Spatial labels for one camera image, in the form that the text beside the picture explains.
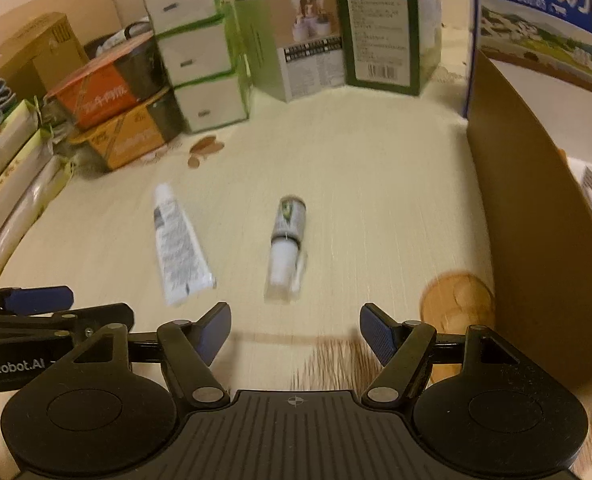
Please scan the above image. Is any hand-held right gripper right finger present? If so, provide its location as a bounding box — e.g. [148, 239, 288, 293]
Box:
[360, 302, 541, 408]

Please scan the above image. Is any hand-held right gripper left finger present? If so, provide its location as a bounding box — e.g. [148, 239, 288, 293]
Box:
[46, 301, 233, 408]

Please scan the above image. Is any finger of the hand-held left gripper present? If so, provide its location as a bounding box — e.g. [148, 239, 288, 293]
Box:
[0, 285, 75, 314]
[0, 302, 136, 346]

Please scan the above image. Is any white squeeze tube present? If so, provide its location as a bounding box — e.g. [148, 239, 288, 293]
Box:
[153, 182, 217, 307]

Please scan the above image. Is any small dropper bottle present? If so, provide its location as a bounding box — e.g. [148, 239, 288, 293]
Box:
[265, 195, 309, 303]

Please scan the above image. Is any brown shoe box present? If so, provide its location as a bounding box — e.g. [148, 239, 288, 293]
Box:
[466, 46, 592, 396]

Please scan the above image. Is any yellow instant rice bowl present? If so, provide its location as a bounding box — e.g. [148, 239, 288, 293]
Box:
[68, 85, 187, 171]

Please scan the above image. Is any red instant rice bowl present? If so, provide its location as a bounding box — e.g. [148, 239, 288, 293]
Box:
[43, 35, 161, 128]

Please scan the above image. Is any green white tissue pack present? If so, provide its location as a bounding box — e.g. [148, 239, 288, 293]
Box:
[155, 17, 237, 88]
[141, 0, 224, 36]
[173, 75, 251, 133]

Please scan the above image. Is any brown cardboard box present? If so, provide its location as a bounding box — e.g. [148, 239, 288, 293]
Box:
[0, 12, 89, 103]

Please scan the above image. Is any black white bag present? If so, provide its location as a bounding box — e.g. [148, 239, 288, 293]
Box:
[83, 22, 157, 61]

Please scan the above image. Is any white green photo box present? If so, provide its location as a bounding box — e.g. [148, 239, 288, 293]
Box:
[233, 0, 349, 103]

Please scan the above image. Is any dark green box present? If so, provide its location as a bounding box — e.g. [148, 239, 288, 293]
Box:
[335, 0, 444, 97]

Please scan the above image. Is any blue milk carton box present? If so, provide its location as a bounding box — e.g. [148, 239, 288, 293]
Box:
[463, 0, 592, 121]

